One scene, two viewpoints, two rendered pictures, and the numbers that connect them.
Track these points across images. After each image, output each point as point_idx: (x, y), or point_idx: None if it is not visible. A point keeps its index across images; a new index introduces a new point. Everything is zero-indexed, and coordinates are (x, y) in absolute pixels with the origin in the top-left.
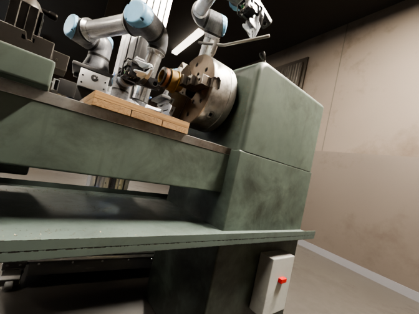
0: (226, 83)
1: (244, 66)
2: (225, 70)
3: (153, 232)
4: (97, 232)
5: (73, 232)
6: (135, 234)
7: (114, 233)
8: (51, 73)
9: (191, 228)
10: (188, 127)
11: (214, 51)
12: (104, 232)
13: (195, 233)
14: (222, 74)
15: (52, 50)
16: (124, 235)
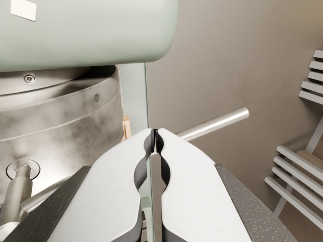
0: (121, 107)
1: (74, 54)
2: (107, 123)
3: (130, 97)
4: (131, 125)
5: (132, 134)
6: (134, 108)
7: (132, 118)
8: (149, 201)
9: (121, 64)
10: (129, 118)
11: (32, 187)
12: (131, 122)
13: (130, 66)
14: (118, 125)
15: (145, 216)
16: (136, 114)
